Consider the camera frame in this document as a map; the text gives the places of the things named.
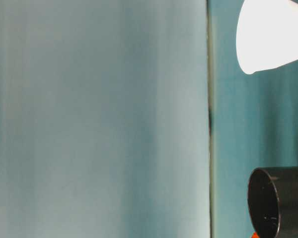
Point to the white paper cup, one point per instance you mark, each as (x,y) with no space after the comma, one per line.
(270,37)

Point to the blue-green backdrop cloth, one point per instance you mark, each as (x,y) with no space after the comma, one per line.
(89,124)

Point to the blue-green table cloth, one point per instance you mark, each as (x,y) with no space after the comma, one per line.
(231,124)

